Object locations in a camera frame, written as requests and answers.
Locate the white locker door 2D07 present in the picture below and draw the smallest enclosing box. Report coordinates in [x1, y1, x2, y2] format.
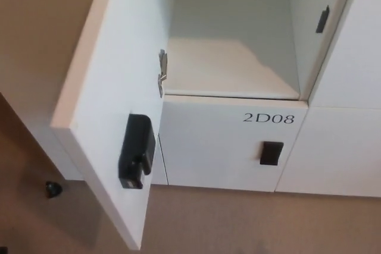
[49, 0, 179, 251]

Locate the white locker door 2D08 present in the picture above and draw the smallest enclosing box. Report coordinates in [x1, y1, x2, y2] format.
[160, 95, 309, 193]

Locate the silver door hinge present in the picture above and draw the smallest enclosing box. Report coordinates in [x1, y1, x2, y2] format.
[157, 49, 168, 98]

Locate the white locker cabinet body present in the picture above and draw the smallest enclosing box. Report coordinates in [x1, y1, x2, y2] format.
[162, 0, 361, 102]

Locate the black floor door stop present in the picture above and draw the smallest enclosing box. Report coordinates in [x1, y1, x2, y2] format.
[45, 181, 63, 199]

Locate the black lock strike plate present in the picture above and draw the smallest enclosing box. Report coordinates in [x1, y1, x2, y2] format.
[315, 5, 330, 34]

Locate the black lock handle 2D07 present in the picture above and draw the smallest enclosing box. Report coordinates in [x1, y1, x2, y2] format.
[118, 113, 157, 190]

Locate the black handle of door 2D08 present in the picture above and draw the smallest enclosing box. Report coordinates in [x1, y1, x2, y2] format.
[260, 140, 284, 166]

